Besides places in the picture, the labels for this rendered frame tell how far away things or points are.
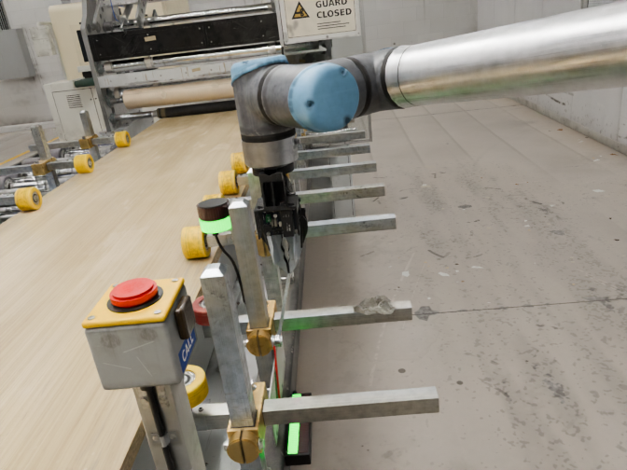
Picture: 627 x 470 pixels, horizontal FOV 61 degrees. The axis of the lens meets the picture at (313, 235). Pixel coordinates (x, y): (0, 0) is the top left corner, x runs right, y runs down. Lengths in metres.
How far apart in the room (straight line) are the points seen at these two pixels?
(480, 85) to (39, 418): 0.80
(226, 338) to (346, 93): 0.38
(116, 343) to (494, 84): 0.50
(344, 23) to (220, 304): 2.81
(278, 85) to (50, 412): 0.62
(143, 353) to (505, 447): 1.70
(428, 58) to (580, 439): 1.63
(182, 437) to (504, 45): 0.54
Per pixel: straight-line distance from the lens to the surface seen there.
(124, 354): 0.48
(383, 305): 1.09
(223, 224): 0.97
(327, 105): 0.73
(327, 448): 2.04
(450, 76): 0.72
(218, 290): 0.75
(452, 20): 9.96
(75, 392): 0.99
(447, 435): 2.07
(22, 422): 0.97
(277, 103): 0.76
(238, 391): 0.84
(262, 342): 1.06
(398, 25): 9.82
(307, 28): 3.43
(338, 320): 1.10
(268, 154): 0.84
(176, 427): 0.54
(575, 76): 0.64
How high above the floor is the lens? 1.43
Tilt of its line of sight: 23 degrees down
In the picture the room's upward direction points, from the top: 7 degrees counter-clockwise
